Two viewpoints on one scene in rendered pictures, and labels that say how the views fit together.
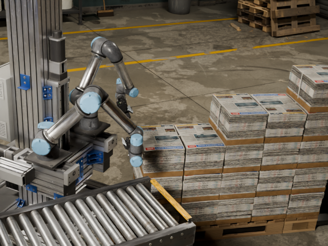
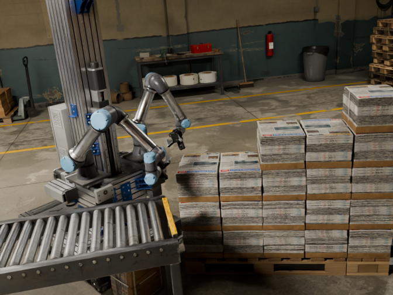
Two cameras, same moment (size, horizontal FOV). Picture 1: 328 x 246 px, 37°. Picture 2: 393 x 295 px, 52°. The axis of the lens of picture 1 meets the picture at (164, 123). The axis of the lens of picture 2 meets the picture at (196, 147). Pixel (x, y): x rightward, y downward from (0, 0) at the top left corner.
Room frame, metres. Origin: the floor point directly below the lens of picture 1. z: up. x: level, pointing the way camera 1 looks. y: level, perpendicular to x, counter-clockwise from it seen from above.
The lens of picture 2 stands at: (0.63, -0.99, 1.91)
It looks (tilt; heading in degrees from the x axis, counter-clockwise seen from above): 20 degrees down; 22
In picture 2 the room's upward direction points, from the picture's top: 5 degrees counter-clockwise
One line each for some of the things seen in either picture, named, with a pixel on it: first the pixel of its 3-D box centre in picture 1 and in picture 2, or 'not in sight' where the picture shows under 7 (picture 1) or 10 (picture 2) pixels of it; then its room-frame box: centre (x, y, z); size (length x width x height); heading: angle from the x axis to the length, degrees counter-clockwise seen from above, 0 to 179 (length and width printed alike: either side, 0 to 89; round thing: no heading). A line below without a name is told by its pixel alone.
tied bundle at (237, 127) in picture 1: (236, 118); (279, 144); (3.27, -0.53, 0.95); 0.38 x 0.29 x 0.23; 16
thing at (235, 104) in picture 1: (239, 104); (279, 127); (3.27, -0.53, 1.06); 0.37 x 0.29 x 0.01; 16
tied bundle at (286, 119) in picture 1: (275, 117); (323, 142); (3.34, -0.82, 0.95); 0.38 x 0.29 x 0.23; 14
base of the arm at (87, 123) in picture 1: (89, 119); (141, 148); (3.22, 0.54, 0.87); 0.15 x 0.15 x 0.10
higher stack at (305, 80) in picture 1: (303, 150); (365, 181); (3.42, -1.10, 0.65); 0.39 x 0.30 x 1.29; 15
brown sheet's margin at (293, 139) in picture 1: (273, 128); (323, 154); (3.34, -0.82, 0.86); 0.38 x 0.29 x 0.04; 14
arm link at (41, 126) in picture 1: (47, 133); (83, 154); (2.76, 0.73, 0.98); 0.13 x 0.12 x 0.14; 2
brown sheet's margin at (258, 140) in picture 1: (235, 129); (279, 155); (3.27, -0.53, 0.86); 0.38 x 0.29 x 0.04; 16
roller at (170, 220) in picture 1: (156, 206); (155, 222); (2.36, 0.00, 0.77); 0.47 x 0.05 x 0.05; 32
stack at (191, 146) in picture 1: (211, 181); (261, 212); (3.23, -0.40, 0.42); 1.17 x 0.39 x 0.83; 105
